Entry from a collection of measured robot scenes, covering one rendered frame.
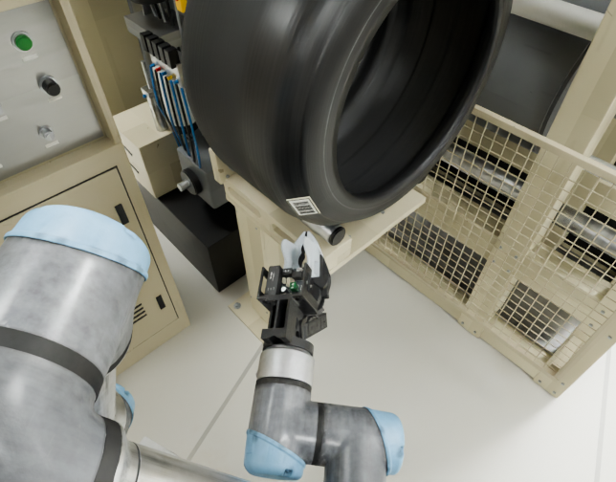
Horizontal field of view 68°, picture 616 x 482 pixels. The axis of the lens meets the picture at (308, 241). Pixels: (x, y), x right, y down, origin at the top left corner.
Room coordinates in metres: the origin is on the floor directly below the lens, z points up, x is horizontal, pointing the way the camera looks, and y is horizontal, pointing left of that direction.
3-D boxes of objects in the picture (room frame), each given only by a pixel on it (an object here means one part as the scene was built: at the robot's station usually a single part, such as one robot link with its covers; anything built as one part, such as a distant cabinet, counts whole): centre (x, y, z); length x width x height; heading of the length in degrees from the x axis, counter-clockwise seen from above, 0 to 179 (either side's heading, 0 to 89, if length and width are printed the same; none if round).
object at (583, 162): (0.90, -0.44, 0.65); 0.90 x 0.02 x 0.70; 43
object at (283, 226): (0.75, 0.06, 0.84); 0.36 x 0.09 x 0.06; 43
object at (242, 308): (1.02, 0.14, 0.01); 0.27 x 0.27 x 0.02; 43
